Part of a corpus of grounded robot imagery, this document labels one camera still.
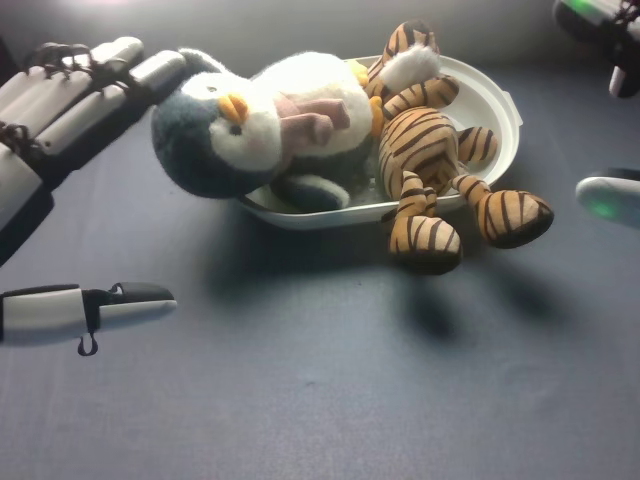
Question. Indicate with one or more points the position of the white perforated plastic basket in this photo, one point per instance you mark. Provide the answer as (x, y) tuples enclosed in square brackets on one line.
[(492, 105)]

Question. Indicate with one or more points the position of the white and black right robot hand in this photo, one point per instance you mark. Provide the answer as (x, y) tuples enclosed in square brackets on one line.
[(600, 20)]

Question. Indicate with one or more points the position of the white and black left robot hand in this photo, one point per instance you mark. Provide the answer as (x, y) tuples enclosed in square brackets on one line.
[(75, 115)]

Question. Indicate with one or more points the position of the plush penguin toy with pink scarf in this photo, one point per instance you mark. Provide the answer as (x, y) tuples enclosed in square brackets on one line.
[(210, 145)]

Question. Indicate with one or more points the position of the striped plush tiger toy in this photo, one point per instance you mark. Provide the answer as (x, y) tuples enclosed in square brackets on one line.
[(420, 145)]

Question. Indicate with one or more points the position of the grey table cloth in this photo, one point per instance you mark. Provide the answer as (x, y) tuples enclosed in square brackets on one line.
[(320, 390)]

